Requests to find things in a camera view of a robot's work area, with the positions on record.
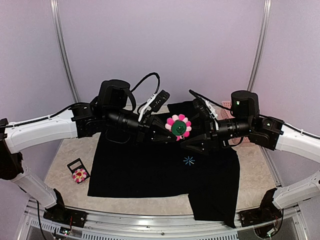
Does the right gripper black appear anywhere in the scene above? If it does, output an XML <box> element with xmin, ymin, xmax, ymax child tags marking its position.
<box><xmin>180</xmin><ymin>111</ymin><xmax>253</xmax><ymax>155</ymax></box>

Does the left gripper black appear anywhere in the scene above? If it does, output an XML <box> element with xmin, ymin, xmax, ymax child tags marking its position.
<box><xmin>105</xmin><ymin>107</ymin><xmax>178</xmax><ymax>147</ymax></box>

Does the flower brooch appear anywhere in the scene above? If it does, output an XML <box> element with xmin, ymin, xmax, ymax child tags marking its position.
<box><xmin>165</xmin><ymin>114</ymin><xmax>192</xmax><ymax>141</ymax></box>
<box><xmin>72</xmin><ymin>168</ymin><xmax>88</xmax><ymax>183</ymax></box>

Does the pink plastic basket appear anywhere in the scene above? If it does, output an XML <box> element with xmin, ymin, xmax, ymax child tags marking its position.
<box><xmin>220</xmin><ymin>101</ymin><xmax>250</xmax><ymax>145</ymax></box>

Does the black t-shirt blue logo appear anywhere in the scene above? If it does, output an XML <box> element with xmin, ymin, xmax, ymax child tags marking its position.
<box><xmin>87</xmin><ymin>110</ymin><xmax>240</xmax><ymax>228</ymax></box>

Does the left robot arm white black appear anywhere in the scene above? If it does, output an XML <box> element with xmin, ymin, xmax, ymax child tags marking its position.
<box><xmin>0</xmin><ymin>79</ymin><xmax>176</xmax><ymax>228</ymax></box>

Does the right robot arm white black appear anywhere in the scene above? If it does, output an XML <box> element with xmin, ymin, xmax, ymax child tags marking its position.
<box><xmin>181</xmin><ymin>90</ymin><xmax>320</xmax><ymax>227</ymax></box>

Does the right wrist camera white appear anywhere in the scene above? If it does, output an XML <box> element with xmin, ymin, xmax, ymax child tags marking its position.
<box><xmin>189</xmin><ymin>89</ymin><xmax>218</xmax><ymax>121</ymax></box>

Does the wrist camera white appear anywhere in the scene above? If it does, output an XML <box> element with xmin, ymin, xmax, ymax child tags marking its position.
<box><xmin>138</xmin><ymin>90</ymin><xmax>170</xmax><ymax>122</ymax></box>
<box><xmin>189</xmin><ymin>89</ymin><xmax>218</xmax><ymax>121</ymax></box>

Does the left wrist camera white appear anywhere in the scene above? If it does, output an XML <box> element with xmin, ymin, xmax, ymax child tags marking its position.
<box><xmin>138</xmin><ymin>90</ymin><xmax>170</xmax><ymax>122</ymax></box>

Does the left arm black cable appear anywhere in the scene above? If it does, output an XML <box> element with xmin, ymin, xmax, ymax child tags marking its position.
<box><xmin>0</xmin><ymin>72</ymin><xmax>161</xmax><ymax>128</ymax></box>

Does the front aluminium rail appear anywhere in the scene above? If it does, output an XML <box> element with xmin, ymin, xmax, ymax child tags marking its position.
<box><xmin>14</xmin><ymin>197</ymin><xmax>307</xmax><ymax>240</ymax></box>

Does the right aluminium frame post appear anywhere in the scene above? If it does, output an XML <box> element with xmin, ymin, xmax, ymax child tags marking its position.
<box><xmin>246</xmin><ymin>0</ymin><xmax>272</xmax><ymax>92</ymax></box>

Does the aluminium frame post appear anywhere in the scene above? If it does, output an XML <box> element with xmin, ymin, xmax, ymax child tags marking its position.
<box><xmin>246</xmin><ymin>0</ymin><xmax>272</xmax><ymax>92</ymax></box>
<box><xmin>50</xmin><ymin>0</ymin><xmax>81</xmax><ymax>103</ymax></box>

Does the left aluminium frame post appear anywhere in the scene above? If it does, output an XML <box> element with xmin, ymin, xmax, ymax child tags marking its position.
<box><xmin>50</xmin><ymin>0</ymin><xmax>81</xmax><ymax>103</ymax></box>

